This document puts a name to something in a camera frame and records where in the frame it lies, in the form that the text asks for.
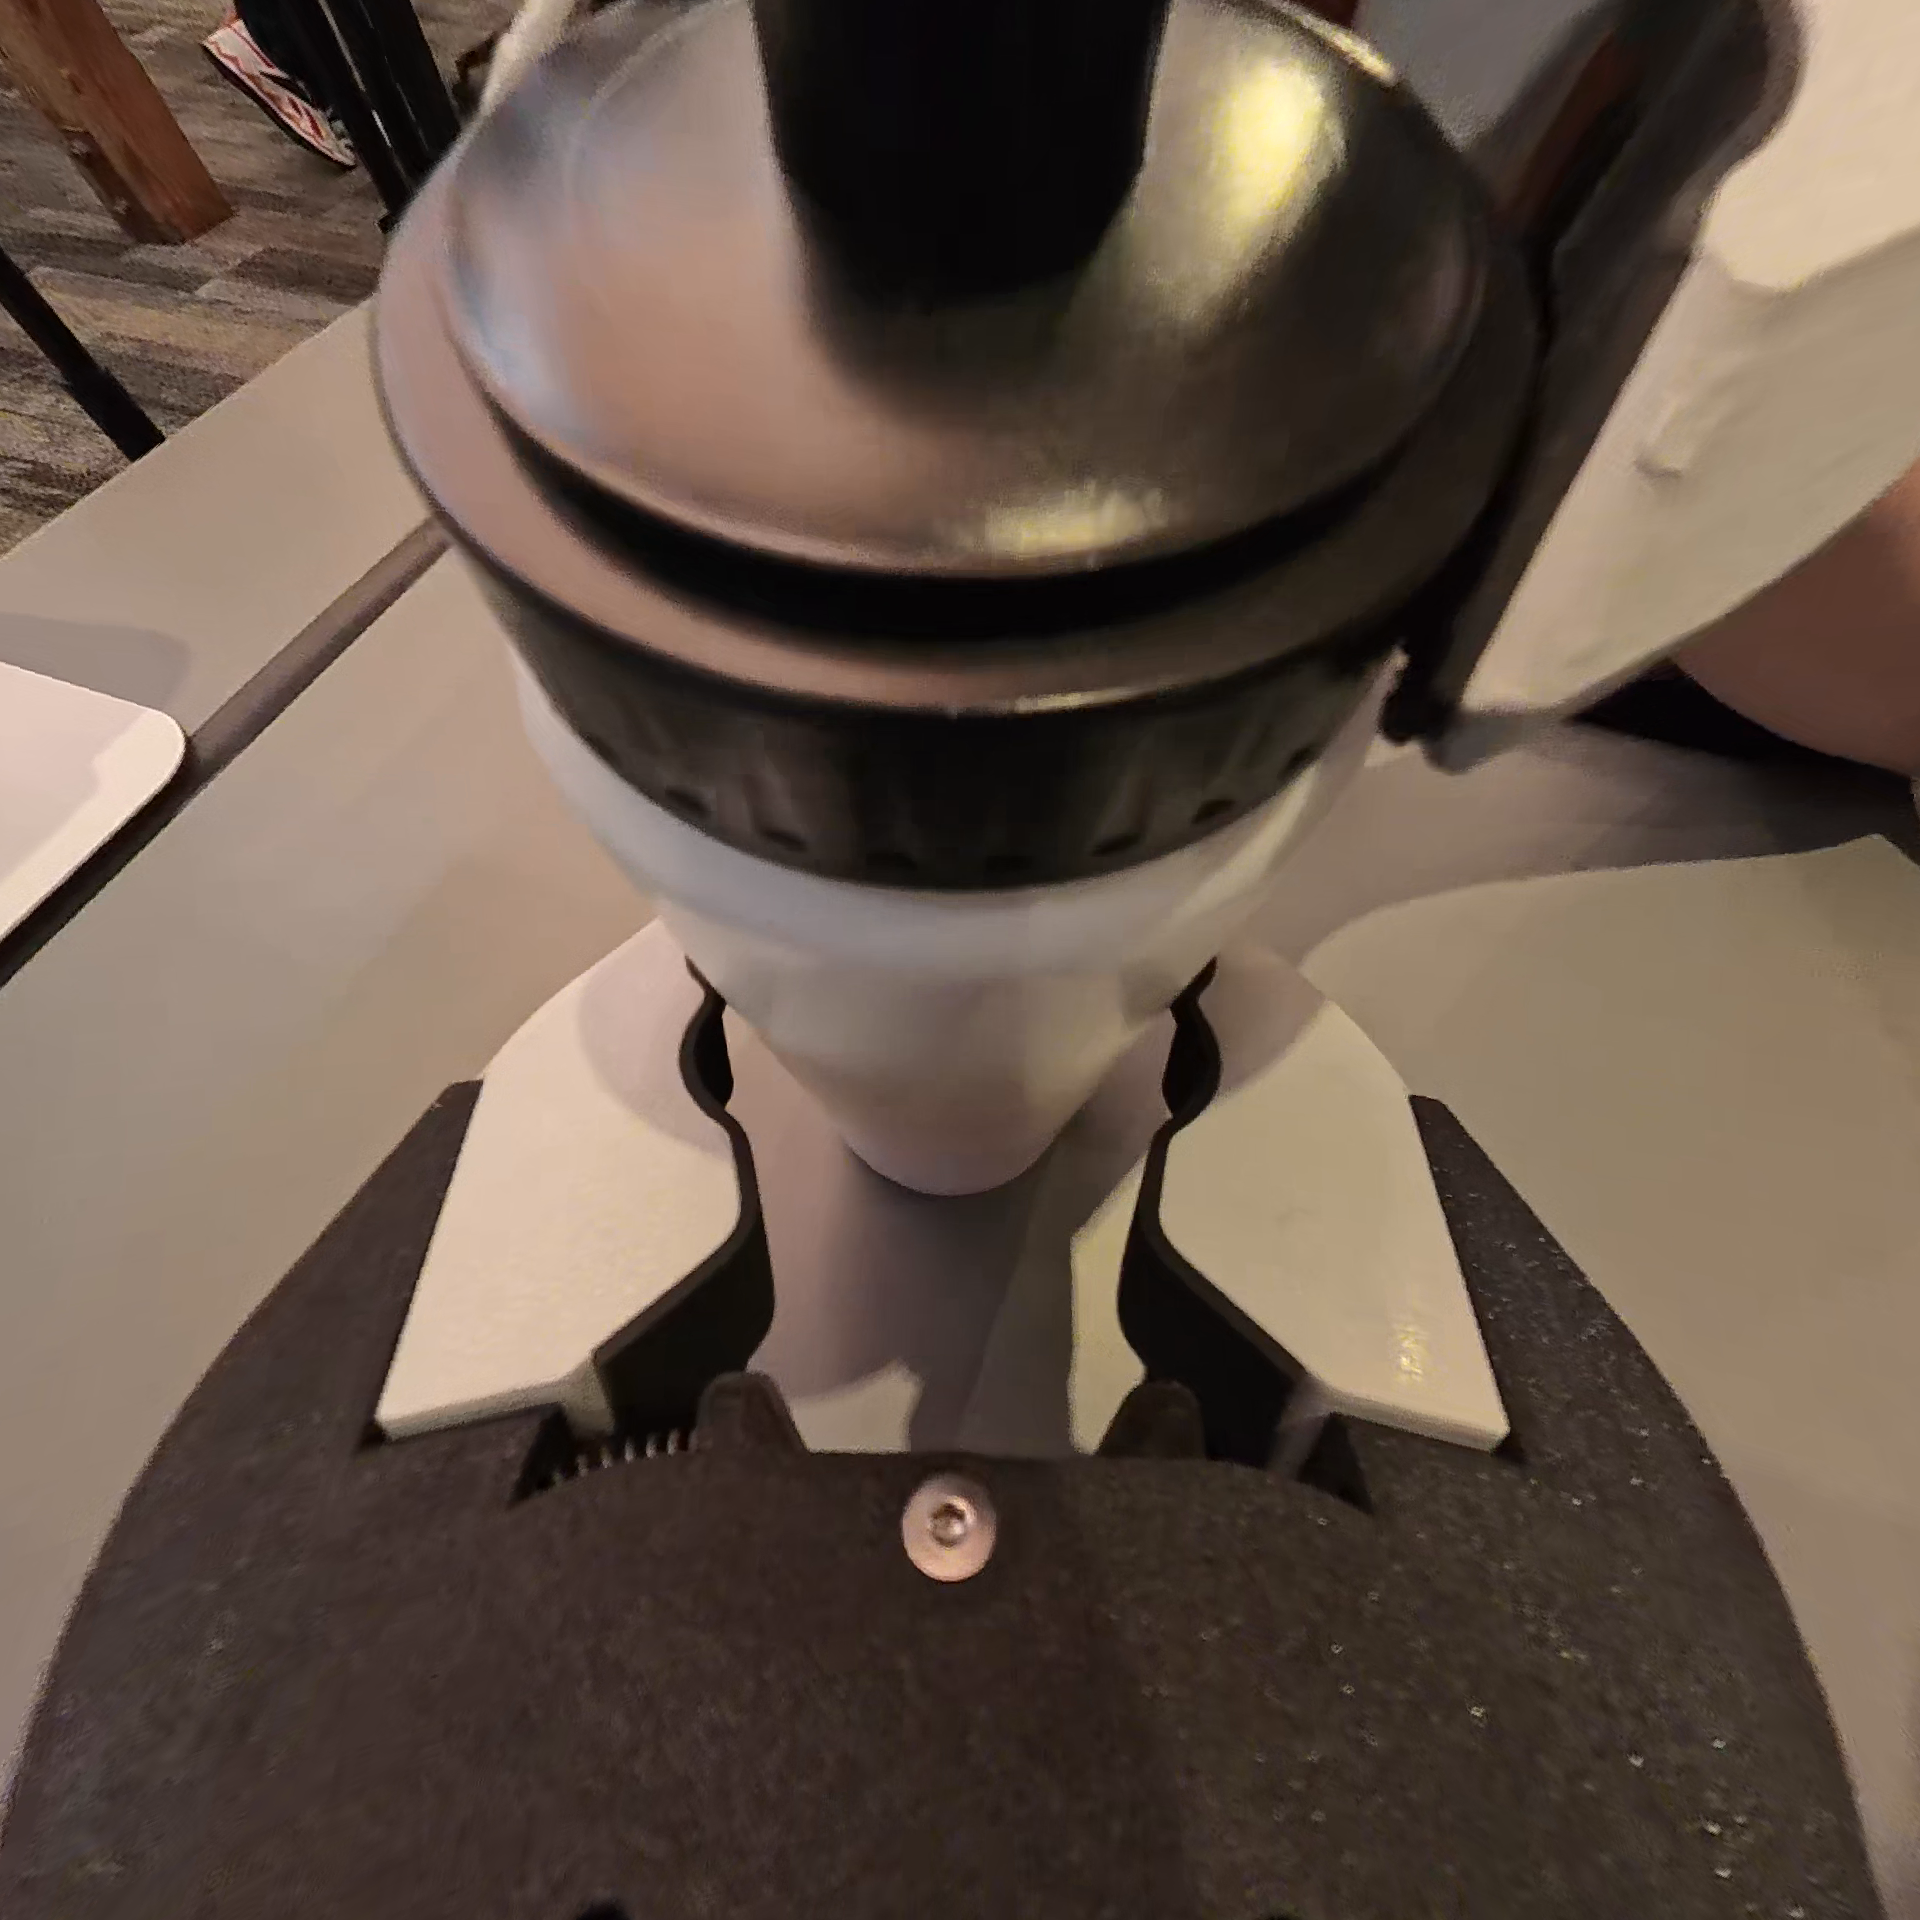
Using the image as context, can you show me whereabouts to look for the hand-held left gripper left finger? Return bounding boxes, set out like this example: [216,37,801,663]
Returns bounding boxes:
[373,918,774,1487]

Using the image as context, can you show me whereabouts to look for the black framed sign easel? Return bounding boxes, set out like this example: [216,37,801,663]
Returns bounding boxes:
[321,0,468,227]

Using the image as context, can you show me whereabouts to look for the wooden post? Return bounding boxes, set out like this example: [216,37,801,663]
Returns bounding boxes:
[0,0,234,246]

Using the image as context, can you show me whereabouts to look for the person's right forearm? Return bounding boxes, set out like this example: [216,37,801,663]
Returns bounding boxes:
[1664,485,1920,782]

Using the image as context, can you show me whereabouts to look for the black bottle lid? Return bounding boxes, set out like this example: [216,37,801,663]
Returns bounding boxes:
[365,0,1548,890]

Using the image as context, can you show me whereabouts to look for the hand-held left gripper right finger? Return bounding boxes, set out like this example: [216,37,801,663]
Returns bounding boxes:
[1117,942,1509,1501]

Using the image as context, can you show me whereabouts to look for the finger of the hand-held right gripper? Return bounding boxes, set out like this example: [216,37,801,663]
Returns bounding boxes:
[476,0,601,114]
[1380,0,1802,743]

